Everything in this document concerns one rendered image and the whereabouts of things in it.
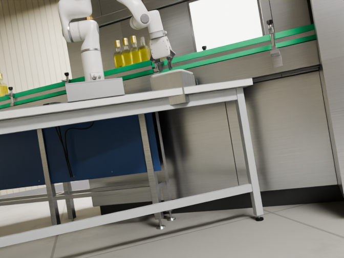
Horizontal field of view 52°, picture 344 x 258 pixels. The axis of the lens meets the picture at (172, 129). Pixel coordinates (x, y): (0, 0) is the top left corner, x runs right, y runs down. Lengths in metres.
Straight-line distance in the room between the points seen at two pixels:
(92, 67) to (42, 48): 3.08
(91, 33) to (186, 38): 0.70
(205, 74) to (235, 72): 0.17
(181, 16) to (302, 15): 0.71
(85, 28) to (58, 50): 3.00
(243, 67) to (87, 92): 0.84
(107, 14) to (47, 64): 2.32
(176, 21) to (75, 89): 0.91
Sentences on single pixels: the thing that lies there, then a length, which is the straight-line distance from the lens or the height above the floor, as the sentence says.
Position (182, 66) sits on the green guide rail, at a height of 0.90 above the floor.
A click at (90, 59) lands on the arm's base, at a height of 0.95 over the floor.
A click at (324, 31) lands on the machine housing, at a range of 1.82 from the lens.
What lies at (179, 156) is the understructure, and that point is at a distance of 2.31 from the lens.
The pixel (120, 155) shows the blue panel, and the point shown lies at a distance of 2.16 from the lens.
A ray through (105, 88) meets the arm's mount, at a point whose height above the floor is 0.79.
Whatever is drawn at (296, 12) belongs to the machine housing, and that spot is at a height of 1.09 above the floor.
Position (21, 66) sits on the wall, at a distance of 4.80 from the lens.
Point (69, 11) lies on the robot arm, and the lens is 1.83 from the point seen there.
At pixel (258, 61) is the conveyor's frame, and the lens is 1.98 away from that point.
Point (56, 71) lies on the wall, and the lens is 4.75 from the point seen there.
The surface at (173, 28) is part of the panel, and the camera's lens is 2.32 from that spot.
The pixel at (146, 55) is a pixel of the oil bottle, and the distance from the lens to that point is 2.21.
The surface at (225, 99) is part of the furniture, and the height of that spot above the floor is 0.66.
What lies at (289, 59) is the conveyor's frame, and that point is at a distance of 1.97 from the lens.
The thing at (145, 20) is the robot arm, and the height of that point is 1.08.
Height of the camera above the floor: 0.54
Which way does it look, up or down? level
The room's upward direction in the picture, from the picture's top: 9 degrees counter-clockwise
